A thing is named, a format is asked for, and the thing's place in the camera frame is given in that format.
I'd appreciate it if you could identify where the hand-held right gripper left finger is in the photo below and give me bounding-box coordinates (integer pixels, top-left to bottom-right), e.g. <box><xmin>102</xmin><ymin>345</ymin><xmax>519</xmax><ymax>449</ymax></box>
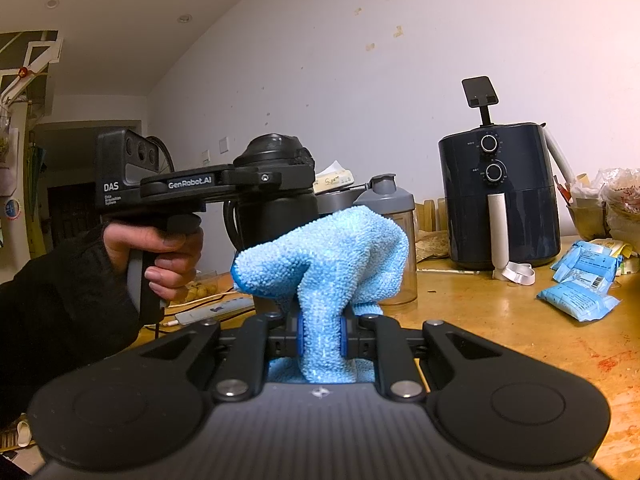
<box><xmin>165</xmin><ymin>311</ymin><xmax>307</xmax><ymax>401</ymax></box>

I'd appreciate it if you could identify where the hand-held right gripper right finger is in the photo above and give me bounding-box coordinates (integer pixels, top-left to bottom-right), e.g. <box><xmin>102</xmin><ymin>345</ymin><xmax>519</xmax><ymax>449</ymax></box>
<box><xmin>341</xmin><ymin>311</ymin><xmax>484</xmax><ymax>401</ymax></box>

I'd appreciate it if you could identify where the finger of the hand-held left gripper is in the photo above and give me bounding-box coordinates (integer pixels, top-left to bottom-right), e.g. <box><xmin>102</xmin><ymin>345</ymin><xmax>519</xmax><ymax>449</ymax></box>
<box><xmin>231</xmin><ymin>161</ymin><xmax>316</xmax><ymax>197</ymax></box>

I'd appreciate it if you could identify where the black water bottle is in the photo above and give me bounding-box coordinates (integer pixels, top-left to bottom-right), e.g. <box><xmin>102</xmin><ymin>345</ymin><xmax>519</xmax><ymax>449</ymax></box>
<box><xmin>222</xmin><ymin>133</ymin><xmax>321</xmax><ymax>312</ymax></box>

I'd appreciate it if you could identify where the blue microfibre cloth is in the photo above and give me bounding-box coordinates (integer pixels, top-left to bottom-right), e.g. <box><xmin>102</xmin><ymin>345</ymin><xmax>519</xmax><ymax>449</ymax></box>
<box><xmin>231</xmin><ymin>206</ymin><xmax>410</xmax><ymax>384</ymax></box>

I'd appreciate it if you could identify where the person's left forearm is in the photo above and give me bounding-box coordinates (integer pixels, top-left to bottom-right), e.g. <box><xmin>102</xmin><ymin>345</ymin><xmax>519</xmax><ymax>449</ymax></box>
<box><xmin>0</xmin><ymin>225</ymin><xmax>142</xmax><ymax>413</ymax></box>

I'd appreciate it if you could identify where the person's left hand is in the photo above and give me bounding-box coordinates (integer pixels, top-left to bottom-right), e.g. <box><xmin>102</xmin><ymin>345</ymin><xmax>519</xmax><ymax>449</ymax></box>
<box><xmin>102</xmin><ymin>221</ymin><xmax>205</xmax><ymax>303</ymax></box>

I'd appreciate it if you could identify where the white tissue pack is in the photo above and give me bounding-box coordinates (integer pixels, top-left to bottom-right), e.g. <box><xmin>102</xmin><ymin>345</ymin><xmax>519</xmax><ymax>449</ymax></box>
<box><xmin>314</xmin><ymin>160</ymin><xmax>357</xmax><ymax>194</ymax></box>

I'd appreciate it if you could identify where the white power strip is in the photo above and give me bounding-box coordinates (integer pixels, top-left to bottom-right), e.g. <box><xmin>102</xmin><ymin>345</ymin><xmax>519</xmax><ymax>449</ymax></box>
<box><xmin>174</xmin><ymin>295</ymin><xmax>256</xmax><ymax>327</ymax></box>

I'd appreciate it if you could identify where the grey-lidded shaker bottle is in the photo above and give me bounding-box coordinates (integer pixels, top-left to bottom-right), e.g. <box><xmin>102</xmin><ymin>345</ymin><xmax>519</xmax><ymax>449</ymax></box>
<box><xmin>352</xmin><ymin>174</ymin><xmax>419</xmax><ymax>309</ymax></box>

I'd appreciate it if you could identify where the wooden chair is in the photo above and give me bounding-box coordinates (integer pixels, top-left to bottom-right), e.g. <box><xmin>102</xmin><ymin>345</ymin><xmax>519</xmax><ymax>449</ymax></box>
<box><xmin>422</xmin><ymin>198</ymin><xmax>449</xmax><ymax>234</ymax></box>

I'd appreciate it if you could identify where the dark blue air fryer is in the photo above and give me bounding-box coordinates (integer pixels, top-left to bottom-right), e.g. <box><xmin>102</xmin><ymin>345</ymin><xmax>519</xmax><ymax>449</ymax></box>
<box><xmin>438</xmin><ymin>121</ymin><xmax>562</xmax><ymax>281</ymax></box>

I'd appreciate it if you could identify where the black phone stand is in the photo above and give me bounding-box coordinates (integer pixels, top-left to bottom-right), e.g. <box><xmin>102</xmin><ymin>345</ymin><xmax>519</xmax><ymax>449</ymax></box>
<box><xmin>461</xmin><ymin>76</ymin><xmax>501</xmax><ymax>127</ymax></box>

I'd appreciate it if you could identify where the blue packet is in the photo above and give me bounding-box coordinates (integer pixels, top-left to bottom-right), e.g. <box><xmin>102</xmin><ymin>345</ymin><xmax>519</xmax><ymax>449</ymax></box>
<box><xmin>550</xmin><ymin>240</ymin><xmax>624</xmax><ymax>287</ymax></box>
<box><xmin>536</xmin><ymin>280</ymin><xmax>621</xmax><ymax>323</ymax></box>

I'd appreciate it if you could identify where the clear plastic bag of food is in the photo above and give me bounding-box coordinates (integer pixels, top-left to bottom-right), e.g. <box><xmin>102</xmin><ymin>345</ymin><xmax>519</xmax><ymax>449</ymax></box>
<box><xmin>565</xmin><ymin>167</ymin><xmax>640</xmax><ymax>277</ymax></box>

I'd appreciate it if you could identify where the white strap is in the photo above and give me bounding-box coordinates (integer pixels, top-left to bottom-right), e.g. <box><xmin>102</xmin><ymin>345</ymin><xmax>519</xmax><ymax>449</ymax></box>
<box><xmin>492</xmin><ymin>261</ymin><xmax>537</xmax><ymax>287</ymax></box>

